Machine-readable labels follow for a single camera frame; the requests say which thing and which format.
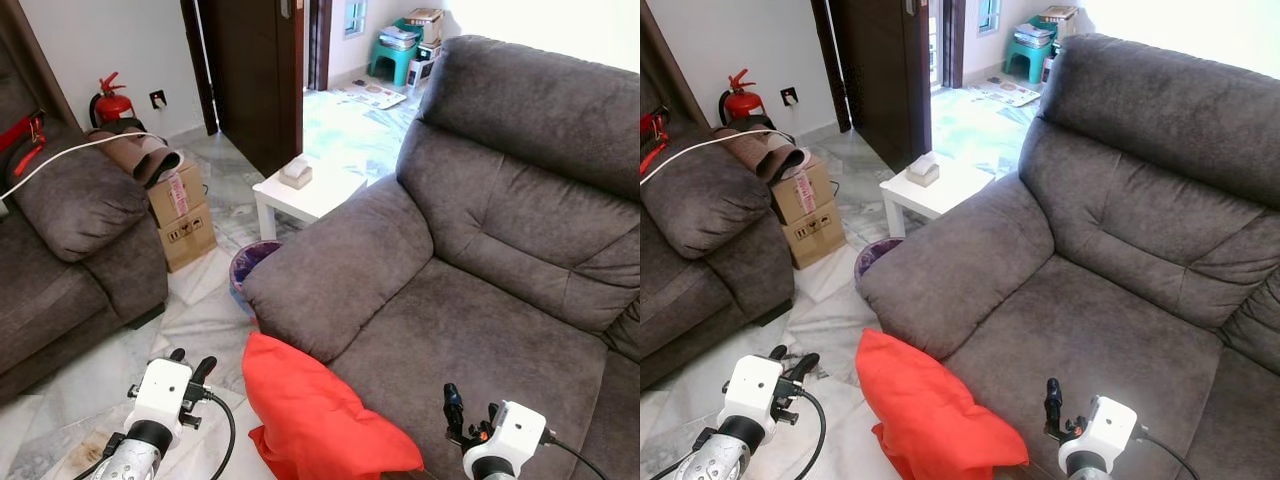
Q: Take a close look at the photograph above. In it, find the red pillow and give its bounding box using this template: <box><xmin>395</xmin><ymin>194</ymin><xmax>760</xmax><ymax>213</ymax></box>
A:
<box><xmin>855</xmin><ymin>328</ymin><xmax>1031</xmax><ymax>480</ymax></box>
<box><xmin>242</xmin><ymin>332</ymin><xmax>425</xmax><ymax>479</ymax></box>

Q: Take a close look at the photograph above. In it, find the dark grey fabric sofa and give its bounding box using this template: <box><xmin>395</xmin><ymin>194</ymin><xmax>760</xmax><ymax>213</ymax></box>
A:
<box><xmin>242</xmin><ymin>35</ymin><xmax>641</xmax><ymax>480</ymax></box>
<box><xmin>0</xmin><ymin>50</ymin><xmax>169</xmax><ymax>404</ymax></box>
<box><xmin>640</xmin><ymin>75</ymin><xmax>796</xmax><ymax>391</ymax></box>
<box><xmin>858</xmin><ymin>33</ymin><xmax>1280</xmax><ymax>480</ymax></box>

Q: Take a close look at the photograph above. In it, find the patterned floor mat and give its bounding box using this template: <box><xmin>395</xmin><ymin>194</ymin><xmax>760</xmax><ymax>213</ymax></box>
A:
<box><xmin>970</xmin><ymin>78</ymin><xmax>1041</xmax><ymax>108</ymax></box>
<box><xmin>340</xmin><ymin>82</ymin><xmax>409</xmax><ymax>111</ymax></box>

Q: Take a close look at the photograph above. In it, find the purple waste bin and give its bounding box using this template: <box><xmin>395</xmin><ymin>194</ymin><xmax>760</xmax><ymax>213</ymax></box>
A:
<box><xmin>228</xmin><ymin>240</ymin><xmax>283</xmax><ymax>316</ymax></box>
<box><xmin>854</xmin><ymin>237</ymin><xmax>906</xmax><ymax>291</ymax></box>

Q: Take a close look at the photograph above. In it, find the cardboard box with arrow marks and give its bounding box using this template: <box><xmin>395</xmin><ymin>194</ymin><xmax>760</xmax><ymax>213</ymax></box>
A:
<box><xmin>783</xmin><ymin>200</ymin><xmax>846</xmax><ymax>269</ymax></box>
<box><xmin>160</xmin><ymin>205</ymin><xmax>218</xmax><ymax>273</ymax></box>

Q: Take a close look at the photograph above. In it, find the cardboard box with red tape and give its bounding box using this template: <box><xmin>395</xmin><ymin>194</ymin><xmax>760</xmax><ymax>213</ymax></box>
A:
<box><xmin>772</xmin><ymin>158</ymin><xmax>834</xmax><ymax>226</ymax></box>
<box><xmin>148</xmin><ymin>160</ymin><xmax>207</xmax><ymax>228</ymax></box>

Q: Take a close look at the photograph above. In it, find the white side table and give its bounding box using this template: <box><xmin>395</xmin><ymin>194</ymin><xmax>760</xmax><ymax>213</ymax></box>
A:
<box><xmin>252</xmin><ymin>155</ymin><xmax>369</xmax><ymax>241</ymax></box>
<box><xmin>880</xmin><ymin>152</ymin><xmax>996</xmax><ymax>239</ymax></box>

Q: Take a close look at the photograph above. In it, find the brown rolled blanket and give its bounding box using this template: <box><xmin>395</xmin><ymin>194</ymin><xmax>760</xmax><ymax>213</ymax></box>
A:
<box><xmin>85</xmin><ymin>125</ymin><xmax>184</xmax><ymax>188</ymax></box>
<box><xmin>713</xmin><ymin>125</ymin><xmax>811</xmax><ymax>184</ymax></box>

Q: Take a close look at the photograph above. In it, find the red fire extinguisher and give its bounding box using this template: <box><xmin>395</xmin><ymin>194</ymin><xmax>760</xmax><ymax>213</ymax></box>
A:
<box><xmin>90</xmin><ymin>72</ymin><xmax>136</xmax><ymax>131</ymax></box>
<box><xmin>720</xmin><ymin>68</ymin><xmax>766</xmax><ymax>126</ymax></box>

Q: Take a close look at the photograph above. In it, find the dark brown wooden door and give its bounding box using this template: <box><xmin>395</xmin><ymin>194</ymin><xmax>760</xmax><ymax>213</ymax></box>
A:
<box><xmin>810</xmin><ymin>0</ymin><xmax>933</xmax><ymax>173</ymax></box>
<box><xmin>180</xmin><ymin>0</ymin><xmax>306</xmax><ymax>179</ymax></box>

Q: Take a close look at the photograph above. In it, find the green plastic stool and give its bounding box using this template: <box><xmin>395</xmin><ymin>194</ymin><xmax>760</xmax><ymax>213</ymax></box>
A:
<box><xmin>1003</xmin><ymin>20</ymin><xmax>1061</xmax><ymax>86</ymax></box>
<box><xmin>368</xmin><ymin>20</ymin><xmax>441</xmax><ymax>88</ymax></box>

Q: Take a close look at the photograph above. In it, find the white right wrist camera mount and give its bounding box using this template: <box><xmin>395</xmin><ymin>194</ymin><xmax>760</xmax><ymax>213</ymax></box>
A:
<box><xmin>1080</xmin><ymin>396</ymin><xmax>1141</xmax><ymax>471</ymax></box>
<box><xmin>463</xmin><ymin>402</ymin><xmax>548</xmax><ymax>476</ymax></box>

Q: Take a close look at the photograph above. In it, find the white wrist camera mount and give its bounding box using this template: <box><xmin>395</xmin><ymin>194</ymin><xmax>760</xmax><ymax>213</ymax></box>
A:
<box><xmin>124</xmin><ymin>357</ymin><xmax>197</xmax><ymax>426</ymax></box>
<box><xmin>1080</xmin><ymin>396</ymin><xmax>1141</xmax><ymax>471</ymax></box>
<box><xmin>722</xmin><ymin>354</ymin><xmax>787</xmax><ymax>425</ymax></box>
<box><xmin>463</xmin><ymin>402</ymin><xmax>548</xmax><ymax>476</ymax></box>

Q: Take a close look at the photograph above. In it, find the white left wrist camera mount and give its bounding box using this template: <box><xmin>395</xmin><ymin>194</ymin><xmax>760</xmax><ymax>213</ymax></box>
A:
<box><xmin>722</xmin><ymin>354</ymin><xmax>787</xmax><ymax>425</ymax></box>
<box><xmin>124</xmin><ymin>357</ymin><xmax>197</xmax><ymax>426</ymax></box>

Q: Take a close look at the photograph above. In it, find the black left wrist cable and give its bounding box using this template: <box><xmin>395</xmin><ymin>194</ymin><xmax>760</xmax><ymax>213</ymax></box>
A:
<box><xmin>200</xmin><ymin>390</ymin><xmax>237</xmax><ymax>480</ymax></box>
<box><xmin>795</xmin><ymin>388</ymin><xmax>829</xmax><ymax>480</ymax></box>

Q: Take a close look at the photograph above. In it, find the white cable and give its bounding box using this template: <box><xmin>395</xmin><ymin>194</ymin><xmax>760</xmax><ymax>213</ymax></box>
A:
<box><xmin>640</xmin><ymin>130</ymin><xmax>801</xmax><ymax>186</ymax></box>
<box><xmin>0</xmin><ymin>131</ymin><xmax>171</xmax><ymax>201</ymax></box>

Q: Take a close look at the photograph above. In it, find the red strap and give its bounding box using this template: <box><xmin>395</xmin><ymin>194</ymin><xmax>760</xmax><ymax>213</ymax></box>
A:
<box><xmin>640</xmin><ymin>105</ymin><xmax>669</xmax><ymax>176</ymax></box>
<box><xmin>0</xmin><ymin>112</ymin><xmax>46</xmax><ymax>176</ymax></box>

